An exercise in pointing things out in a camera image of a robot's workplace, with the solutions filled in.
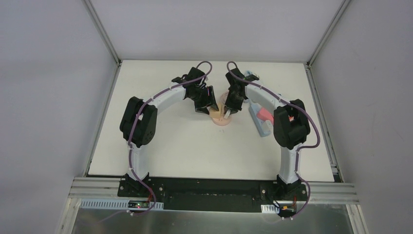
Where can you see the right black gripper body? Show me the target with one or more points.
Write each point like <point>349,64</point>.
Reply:
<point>231,103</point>

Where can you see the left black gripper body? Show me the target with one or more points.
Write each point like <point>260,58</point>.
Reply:
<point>206,102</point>

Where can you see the beige cube plug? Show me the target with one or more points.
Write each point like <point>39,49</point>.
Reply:
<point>215,112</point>

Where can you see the round pink socket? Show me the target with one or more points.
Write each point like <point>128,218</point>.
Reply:
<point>220,119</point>

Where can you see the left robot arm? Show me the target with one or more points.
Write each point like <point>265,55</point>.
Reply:
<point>138,123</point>

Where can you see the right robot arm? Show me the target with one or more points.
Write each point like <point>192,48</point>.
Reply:
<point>290,123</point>

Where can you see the light blue power strip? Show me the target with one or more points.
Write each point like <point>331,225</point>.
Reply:
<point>262,126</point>

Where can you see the pink power strip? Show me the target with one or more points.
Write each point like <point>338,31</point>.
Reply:
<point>265,115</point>

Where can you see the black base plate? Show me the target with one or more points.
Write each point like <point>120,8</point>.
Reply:
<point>212,195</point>

